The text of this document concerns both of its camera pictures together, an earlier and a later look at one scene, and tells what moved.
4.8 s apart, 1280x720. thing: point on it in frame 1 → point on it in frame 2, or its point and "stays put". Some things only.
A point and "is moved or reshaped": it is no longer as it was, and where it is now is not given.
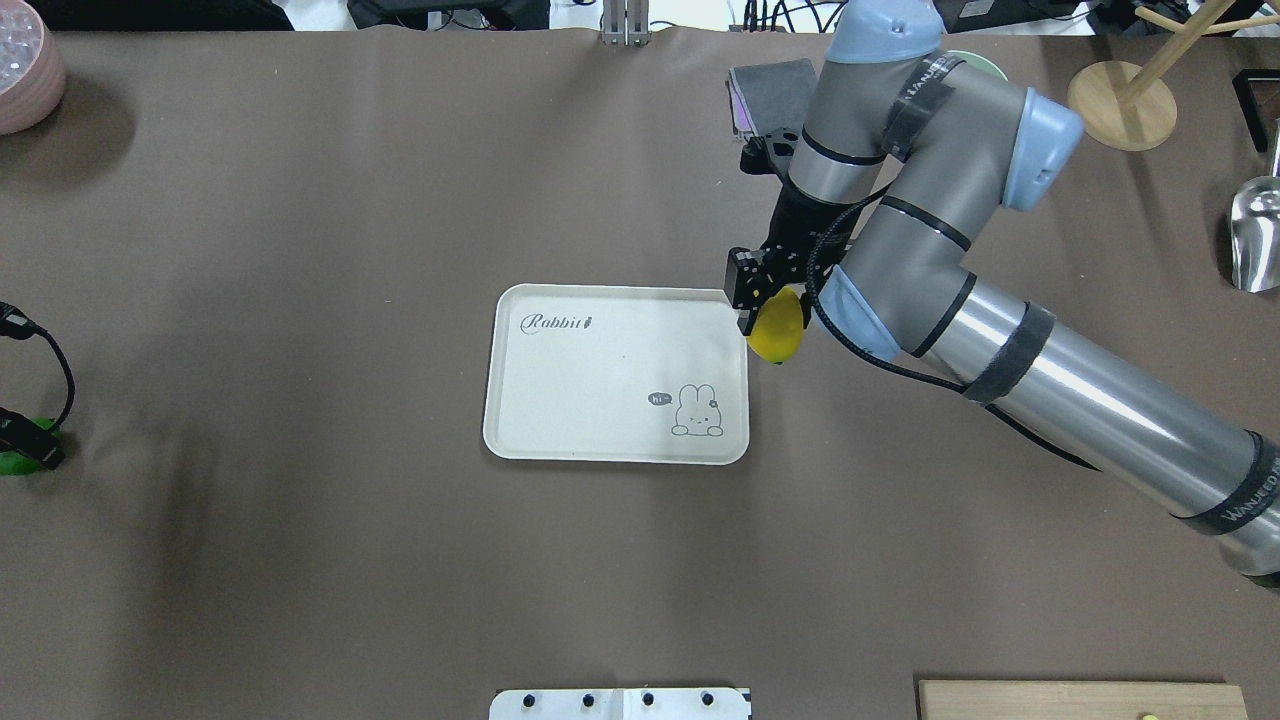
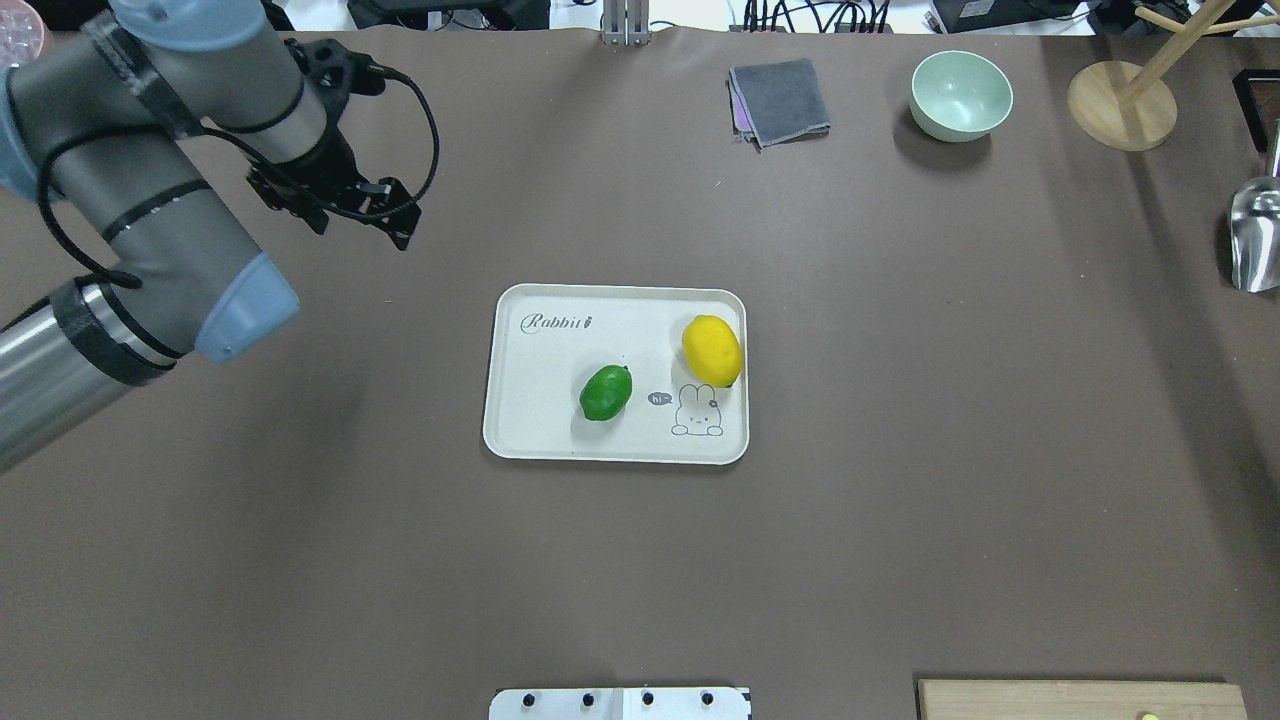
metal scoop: [1255, 229] stays put
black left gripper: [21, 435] → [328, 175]
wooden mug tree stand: [1131, 109] stays put
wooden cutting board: [1078, 700] stays put
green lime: [13, 463] is moved or reshaped
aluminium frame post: [625, 22] stays put
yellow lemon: [776, 334] → [712, 350]
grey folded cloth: [769, 96] stays put
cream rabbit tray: [615, 374] stays put
